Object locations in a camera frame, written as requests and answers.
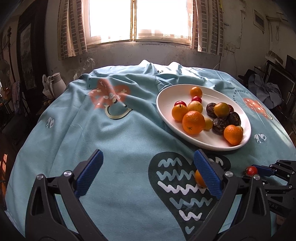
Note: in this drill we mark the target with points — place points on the yellow orange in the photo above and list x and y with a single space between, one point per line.
195 106

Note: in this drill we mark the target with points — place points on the small yellow fruit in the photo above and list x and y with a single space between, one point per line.
208 124

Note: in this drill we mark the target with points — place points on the dark wrinkled passion fruit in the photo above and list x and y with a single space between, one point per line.
234 119

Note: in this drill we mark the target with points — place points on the right checkered curtain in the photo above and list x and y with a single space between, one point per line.
207 32

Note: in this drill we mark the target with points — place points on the orange fruit pair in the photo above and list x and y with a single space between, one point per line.
196 91
178 112

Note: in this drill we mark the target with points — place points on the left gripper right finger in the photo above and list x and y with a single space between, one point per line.
241 211

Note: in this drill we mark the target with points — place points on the white oval plate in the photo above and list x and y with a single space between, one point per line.
205 139

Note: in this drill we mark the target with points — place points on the dark framed picture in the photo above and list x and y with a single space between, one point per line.
30 47

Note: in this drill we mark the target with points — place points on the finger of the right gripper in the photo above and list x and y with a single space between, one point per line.
284 169
281 199

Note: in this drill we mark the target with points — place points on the red tomato with stem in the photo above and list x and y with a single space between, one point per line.
251 171

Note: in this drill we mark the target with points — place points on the red cherry tomato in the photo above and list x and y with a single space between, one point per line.
180 103
197 98

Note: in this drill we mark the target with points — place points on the checkered curtain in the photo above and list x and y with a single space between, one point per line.
207 32
71 38

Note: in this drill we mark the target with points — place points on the left checkered curtain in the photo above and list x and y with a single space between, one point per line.
71 38

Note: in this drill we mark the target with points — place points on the large mandarin orange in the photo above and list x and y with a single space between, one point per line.
193 122

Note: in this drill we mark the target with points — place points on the grey cloth pile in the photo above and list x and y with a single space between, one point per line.
268 93

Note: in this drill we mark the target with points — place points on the small orange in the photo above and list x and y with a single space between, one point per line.
199 180

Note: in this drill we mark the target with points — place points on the window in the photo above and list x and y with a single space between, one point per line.
131 21

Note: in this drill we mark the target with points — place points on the light blue patterned tablecloth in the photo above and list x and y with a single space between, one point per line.
145 189

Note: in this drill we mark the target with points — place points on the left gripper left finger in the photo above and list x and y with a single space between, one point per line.
44 220

